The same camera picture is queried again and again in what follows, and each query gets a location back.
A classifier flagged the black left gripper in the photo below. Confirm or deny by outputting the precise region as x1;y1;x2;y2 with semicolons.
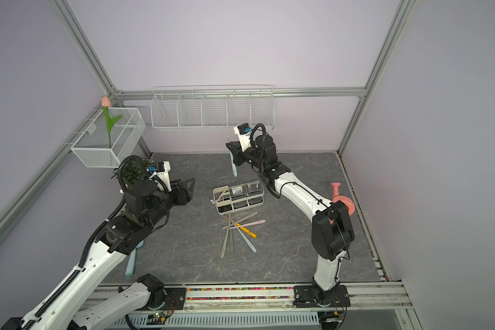
144;177;195;229

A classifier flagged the light blue toothbrush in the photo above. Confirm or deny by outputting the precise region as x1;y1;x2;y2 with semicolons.
227;136;238;177
236;227;257;253

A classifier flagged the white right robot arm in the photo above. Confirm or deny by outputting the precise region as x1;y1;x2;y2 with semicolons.
226;134;355;307

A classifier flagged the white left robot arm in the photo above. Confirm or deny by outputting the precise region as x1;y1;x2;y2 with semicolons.
3;155;195;329

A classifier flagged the beige toothbrush holder tray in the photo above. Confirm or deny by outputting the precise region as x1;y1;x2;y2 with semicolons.
211;183;265;215

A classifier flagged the grey toothbrush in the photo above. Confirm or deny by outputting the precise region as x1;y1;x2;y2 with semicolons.
229;230;235;254

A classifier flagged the yellow toothbrush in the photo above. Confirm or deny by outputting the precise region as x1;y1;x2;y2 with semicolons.
236;224;257;238

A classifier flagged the clear glass cup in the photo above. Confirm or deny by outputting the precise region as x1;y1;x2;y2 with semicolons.
246;181;265;198

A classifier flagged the potted green plant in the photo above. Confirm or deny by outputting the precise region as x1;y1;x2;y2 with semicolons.
113;155;151;191

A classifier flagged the teal hand shovel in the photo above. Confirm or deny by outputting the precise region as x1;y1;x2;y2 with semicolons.
125;241;144;277

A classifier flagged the artificial pink tulip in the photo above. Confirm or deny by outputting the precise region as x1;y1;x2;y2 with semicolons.
101;96;122;148

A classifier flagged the pink watering can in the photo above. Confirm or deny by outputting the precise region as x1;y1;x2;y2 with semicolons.
331;182;356;215

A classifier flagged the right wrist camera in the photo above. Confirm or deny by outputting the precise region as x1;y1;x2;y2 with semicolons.
234;123;251;152

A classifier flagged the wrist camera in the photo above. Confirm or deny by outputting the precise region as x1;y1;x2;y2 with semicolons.
147;161;172;193
234;123;251;152

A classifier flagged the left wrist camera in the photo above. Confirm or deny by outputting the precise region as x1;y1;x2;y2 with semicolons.
147;161;172;193

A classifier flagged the long white wire shelf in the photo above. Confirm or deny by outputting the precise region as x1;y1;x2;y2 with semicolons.
150;85;275;129

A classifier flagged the white wire basket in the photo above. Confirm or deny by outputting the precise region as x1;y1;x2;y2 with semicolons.
70;107;146;169

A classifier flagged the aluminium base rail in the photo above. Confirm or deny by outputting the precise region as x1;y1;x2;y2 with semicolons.
71;282;422;329

